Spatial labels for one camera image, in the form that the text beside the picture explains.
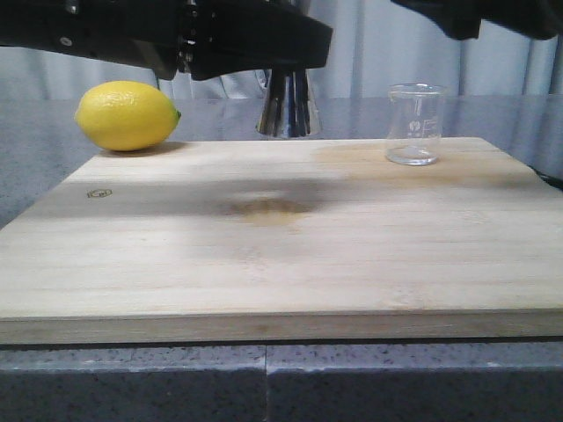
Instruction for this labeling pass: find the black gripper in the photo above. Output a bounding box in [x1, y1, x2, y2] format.
[1, 1, 180, 80]
[395, 0, 562, 40]

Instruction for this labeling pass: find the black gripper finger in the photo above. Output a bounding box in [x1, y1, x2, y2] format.
[178, 1, 333, 81]

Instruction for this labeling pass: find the steel double jigger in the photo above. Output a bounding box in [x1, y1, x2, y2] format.
[256, 69, 321, 139]

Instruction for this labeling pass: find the small glass beaker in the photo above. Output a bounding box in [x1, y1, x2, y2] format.
[385, 84, 447, 166]

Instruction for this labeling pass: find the yellow lemon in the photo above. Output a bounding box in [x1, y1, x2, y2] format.
[74, 81, 181, 152]

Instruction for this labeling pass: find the grey curtain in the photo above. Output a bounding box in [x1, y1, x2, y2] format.
[1, 1, 562, 100]

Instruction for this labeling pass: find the bamboo cutting board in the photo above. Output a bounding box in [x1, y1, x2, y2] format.
[1, 138, 562, 345]

